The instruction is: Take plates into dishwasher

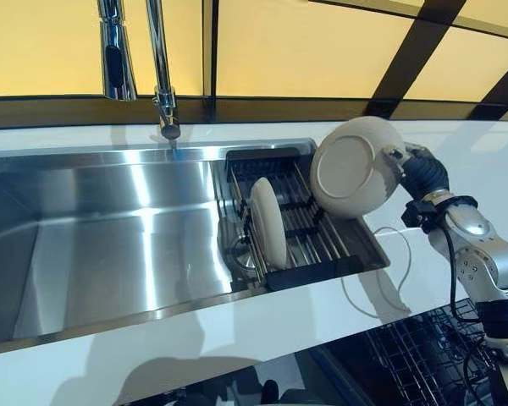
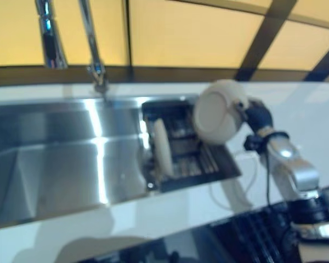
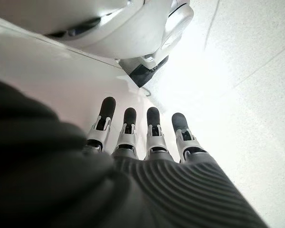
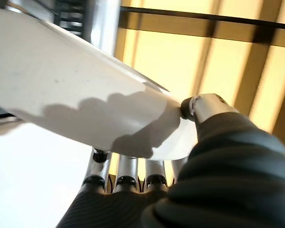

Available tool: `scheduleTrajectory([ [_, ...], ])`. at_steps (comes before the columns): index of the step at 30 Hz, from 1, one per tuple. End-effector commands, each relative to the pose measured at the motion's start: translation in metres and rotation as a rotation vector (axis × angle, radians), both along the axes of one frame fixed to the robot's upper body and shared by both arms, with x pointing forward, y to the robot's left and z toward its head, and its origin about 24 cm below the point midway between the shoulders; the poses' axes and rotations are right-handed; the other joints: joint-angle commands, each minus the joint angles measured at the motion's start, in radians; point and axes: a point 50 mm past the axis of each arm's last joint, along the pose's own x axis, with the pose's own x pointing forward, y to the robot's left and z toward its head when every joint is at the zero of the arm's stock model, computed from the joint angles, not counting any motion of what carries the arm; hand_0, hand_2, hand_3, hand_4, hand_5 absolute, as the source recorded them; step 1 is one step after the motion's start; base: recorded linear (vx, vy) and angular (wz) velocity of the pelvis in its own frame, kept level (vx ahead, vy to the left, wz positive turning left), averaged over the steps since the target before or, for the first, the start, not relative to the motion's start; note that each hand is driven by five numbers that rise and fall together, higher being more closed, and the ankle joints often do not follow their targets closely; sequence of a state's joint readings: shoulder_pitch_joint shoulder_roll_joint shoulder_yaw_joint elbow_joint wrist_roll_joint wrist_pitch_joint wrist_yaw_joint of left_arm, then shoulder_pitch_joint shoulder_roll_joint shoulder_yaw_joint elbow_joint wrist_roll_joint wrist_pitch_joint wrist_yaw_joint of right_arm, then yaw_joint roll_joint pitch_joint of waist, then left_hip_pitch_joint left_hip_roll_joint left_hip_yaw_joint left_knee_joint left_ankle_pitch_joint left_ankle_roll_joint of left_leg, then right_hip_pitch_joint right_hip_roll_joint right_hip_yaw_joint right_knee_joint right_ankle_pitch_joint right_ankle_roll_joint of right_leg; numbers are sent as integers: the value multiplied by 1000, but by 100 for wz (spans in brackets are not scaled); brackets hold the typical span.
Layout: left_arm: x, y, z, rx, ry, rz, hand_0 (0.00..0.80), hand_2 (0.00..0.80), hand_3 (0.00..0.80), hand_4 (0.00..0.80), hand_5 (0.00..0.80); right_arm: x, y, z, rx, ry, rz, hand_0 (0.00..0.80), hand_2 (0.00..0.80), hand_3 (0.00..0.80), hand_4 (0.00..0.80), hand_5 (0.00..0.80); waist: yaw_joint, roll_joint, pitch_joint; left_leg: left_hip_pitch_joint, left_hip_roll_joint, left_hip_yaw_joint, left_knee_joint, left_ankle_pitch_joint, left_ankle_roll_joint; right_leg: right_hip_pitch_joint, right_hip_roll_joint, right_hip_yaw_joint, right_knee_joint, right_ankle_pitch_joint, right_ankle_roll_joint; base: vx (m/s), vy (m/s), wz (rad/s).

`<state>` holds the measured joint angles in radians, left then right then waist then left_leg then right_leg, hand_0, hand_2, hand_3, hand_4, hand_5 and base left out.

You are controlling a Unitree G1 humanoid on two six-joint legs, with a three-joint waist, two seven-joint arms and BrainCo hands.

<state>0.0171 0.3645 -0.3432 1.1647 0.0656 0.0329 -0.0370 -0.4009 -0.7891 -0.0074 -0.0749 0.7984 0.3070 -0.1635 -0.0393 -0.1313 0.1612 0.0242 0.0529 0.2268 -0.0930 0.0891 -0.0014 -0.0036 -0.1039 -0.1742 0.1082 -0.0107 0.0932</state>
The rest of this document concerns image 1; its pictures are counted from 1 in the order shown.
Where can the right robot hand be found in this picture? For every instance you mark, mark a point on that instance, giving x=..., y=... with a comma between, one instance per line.
x=427, y=173

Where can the large cream plate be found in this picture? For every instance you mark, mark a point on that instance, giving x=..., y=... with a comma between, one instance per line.
x=343, y=169

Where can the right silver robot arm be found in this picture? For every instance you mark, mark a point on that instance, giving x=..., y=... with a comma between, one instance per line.
x=474, y=224

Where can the black dish drying rack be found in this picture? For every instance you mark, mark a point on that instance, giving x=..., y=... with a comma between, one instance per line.
x=313, y=275

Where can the chrome gooseneck kitchen faucet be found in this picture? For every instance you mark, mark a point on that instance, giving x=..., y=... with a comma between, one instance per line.
x=163, y=63

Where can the stainless steel sink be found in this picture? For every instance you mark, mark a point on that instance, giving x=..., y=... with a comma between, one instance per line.
x=110, y=237

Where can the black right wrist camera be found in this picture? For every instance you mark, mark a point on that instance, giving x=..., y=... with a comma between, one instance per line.
x=417, y=213

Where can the dark window frame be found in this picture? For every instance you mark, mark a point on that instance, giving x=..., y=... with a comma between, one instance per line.
x=419, y=42

